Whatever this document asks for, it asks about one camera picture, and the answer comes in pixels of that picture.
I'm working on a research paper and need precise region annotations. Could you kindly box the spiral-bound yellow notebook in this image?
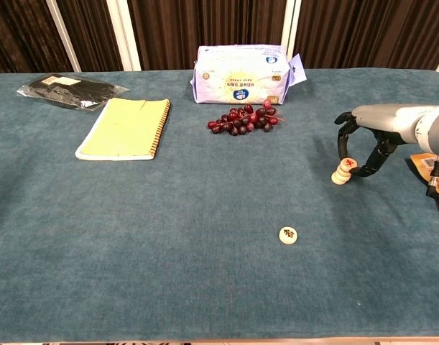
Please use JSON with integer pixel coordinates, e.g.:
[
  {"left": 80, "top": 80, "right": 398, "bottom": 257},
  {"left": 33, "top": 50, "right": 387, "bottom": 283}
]
[{"left": 74, "top": 97, "right": 172, "bottom": 162}]

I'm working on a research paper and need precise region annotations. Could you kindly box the black item in plastic bag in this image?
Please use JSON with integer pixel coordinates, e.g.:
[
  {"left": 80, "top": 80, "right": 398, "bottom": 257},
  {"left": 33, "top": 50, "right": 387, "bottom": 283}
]
[{"left": 17, "top": 73, "right": 130, "bottom": 111}]

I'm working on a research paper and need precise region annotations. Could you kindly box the brown spout pouch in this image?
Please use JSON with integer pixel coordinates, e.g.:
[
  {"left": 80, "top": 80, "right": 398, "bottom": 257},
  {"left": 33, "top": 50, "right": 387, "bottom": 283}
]
[{"left": 409, "top": 152, "right": 439, "bottom": 216}]

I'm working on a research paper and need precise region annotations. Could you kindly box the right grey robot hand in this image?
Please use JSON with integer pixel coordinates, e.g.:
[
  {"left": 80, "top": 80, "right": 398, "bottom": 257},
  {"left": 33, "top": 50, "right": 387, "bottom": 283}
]
[{"left": 334, "top": 103, "right": 427, "bottom": 178}]

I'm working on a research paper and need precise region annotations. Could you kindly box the wooden token bottom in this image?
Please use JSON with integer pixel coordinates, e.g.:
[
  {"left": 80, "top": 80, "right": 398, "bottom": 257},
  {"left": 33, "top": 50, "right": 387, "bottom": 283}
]
[{"left": 278, "top": 226, "right": 299, "bottom": 246}]

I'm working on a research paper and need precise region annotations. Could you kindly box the white purple tissue pack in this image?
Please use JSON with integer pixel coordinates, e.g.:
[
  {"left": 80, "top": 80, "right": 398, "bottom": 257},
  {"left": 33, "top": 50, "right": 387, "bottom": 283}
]
[{"left": 189, "top": 43, "right": 307, "bottom": 106}]

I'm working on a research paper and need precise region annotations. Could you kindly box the dark brown pleated curtain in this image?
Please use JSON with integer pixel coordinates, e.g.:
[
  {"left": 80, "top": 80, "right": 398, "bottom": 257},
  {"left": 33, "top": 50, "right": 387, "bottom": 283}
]
[{"left": 0, "top": 0, "right": 439, "bottom": 75}]

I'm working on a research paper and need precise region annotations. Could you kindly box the bunch of dark red grapes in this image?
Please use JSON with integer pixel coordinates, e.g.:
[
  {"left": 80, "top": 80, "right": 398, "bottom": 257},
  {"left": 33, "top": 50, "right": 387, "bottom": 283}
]
[{"left": 207, "top": 99, "right": 284, "bottom": 137}]

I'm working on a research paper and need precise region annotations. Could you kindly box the teal table cloth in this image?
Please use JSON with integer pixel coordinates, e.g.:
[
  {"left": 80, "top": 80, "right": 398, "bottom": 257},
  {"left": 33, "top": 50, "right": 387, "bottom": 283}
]
[{"left": 0, "top": 68, "right": 439, "bottom": 342}]

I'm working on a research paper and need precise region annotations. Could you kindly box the black robot wrist cable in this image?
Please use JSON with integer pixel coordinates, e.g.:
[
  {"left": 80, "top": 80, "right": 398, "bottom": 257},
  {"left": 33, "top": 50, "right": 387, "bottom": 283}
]
[{"left": 425, "top": 157, "right": 439, "bottom": 202}]

